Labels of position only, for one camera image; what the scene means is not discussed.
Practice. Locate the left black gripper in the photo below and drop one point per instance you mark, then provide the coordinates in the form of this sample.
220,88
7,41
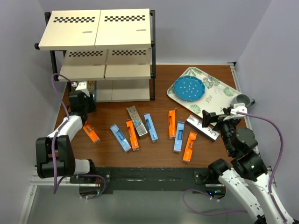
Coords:
90,99

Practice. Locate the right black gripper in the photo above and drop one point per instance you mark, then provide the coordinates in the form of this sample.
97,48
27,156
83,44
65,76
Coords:
208,117

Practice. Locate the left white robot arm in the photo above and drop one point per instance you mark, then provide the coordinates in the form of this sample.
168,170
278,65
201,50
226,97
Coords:
54,152

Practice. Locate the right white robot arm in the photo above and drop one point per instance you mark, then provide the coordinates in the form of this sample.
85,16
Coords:
248,178

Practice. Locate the beige three-tier shelf rack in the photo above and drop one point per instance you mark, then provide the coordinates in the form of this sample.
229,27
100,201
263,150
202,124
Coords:
116,48

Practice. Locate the orange toothpaste box far left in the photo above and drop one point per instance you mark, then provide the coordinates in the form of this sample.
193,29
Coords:
89,130

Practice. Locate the floral rectangular serving tray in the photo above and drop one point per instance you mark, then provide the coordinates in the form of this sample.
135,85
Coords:
218,95

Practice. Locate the blue dotted plate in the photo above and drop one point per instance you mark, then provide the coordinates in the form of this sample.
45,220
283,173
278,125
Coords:
189,88

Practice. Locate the orange toothpaste box centre-right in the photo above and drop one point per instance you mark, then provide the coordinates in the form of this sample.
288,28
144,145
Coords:
172,124

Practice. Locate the grey ceramic mug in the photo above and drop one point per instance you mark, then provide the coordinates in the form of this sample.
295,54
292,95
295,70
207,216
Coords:
241,98

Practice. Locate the blue toothpaste box right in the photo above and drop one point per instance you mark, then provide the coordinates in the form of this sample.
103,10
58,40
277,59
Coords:
179,137

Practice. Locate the blue toothpaste box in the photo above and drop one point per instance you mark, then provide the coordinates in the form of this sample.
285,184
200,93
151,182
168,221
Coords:
179,137
151,127
120,138

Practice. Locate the orange toothpaste box right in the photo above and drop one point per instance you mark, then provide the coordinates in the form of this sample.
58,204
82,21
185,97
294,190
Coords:
189,147

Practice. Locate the orange toothpaste box centre-left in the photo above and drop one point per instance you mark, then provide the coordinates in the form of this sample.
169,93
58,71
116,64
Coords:
132,135

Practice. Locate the blue toothpaste box centre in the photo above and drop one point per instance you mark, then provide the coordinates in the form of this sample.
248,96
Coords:
151,127

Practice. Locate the blue toothpaste box left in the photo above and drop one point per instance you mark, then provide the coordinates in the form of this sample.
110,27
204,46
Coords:
120,138

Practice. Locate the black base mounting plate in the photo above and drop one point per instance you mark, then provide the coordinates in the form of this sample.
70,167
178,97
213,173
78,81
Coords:
158,179

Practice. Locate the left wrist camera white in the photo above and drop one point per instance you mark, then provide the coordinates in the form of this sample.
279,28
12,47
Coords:
81,86

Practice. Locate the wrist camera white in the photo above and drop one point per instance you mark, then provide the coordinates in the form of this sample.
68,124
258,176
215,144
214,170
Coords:
81,86
237,111

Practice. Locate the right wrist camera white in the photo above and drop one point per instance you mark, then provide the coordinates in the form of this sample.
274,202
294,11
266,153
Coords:
237,111

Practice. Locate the aluminium frame rail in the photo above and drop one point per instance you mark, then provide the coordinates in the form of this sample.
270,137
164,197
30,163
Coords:
41,206

